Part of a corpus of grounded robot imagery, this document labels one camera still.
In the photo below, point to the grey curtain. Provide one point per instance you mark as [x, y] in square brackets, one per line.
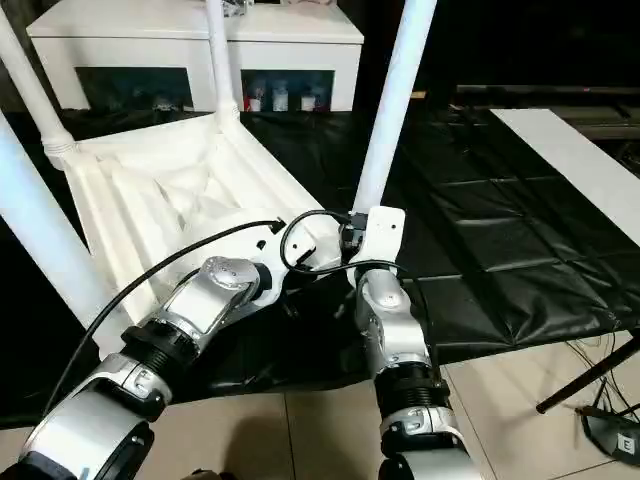
[20, 85]

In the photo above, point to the small shiny metal ornament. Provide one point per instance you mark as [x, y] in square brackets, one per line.
[235, 6]

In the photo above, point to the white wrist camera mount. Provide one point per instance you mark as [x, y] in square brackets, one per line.
[295, 240]
[382, 235]

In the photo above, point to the white plastic table top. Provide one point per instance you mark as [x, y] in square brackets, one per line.
[165, 200]

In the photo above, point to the black router with antennas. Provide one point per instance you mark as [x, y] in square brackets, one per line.
[612, 430]

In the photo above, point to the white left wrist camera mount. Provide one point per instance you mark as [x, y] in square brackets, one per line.
[295, 240]

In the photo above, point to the white cabinet with openings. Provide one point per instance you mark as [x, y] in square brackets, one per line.
[150, 45]

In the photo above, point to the flat white board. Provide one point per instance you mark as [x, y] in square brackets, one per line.
[575, 150]

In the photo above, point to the black folding stand leg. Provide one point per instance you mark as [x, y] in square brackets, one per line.
[590, 372]

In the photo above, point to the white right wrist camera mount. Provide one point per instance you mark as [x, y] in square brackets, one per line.
[382, 235]

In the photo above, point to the black work mat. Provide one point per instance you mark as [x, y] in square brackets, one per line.
[500, 240]

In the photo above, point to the small tan box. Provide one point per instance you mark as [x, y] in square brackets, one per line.
[419, 93]

